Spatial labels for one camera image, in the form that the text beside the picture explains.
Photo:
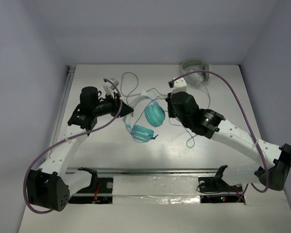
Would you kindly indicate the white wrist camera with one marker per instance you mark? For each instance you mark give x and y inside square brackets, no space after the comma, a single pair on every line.
[178,85]
[109,87]

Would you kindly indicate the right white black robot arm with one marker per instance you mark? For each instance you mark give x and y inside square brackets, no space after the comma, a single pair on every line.
[272,162]

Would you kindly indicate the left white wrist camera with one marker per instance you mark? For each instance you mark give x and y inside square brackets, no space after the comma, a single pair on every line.
[109,87]

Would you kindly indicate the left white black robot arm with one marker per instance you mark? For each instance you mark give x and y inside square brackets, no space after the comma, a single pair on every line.
[49,186]

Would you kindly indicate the teal cat ear headphones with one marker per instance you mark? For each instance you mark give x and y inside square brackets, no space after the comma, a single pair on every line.
[154,114]

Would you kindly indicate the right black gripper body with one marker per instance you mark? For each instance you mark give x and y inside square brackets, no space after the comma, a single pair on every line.
[172,113]

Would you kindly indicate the metal base rail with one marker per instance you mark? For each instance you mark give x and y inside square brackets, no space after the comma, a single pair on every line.
[148,186]

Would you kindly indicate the white grey headphones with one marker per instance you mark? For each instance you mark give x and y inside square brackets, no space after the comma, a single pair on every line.
[199,67]

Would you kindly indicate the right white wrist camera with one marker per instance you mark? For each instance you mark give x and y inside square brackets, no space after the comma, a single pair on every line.
[178,85]

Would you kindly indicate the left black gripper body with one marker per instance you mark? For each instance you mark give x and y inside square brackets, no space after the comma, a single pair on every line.
[118,107]

